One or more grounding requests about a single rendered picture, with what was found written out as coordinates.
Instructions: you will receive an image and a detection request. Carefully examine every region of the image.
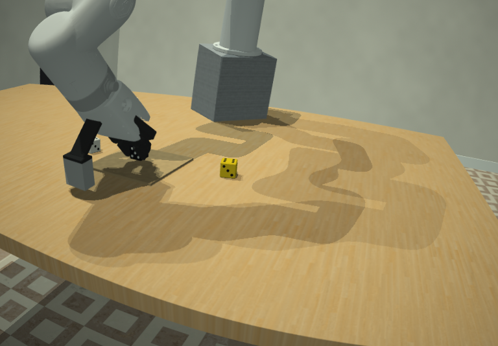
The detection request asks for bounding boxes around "yellow die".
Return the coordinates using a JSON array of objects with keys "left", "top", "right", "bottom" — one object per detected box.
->
[{"left": 220, "top": 158, "right": 237, "bottom": 179}]

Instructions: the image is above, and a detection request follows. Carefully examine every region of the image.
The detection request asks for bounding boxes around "white die with black pips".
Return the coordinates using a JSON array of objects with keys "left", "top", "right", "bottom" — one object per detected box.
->
[{"left": 89, "top": 137, "right": 101, "bottom": 154}]

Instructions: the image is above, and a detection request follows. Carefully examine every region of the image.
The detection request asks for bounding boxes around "tan fabric mat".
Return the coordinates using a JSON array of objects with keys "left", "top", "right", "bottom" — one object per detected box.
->
[{"left": 93, "top": 149, "right": 193, "bottom": 186}]

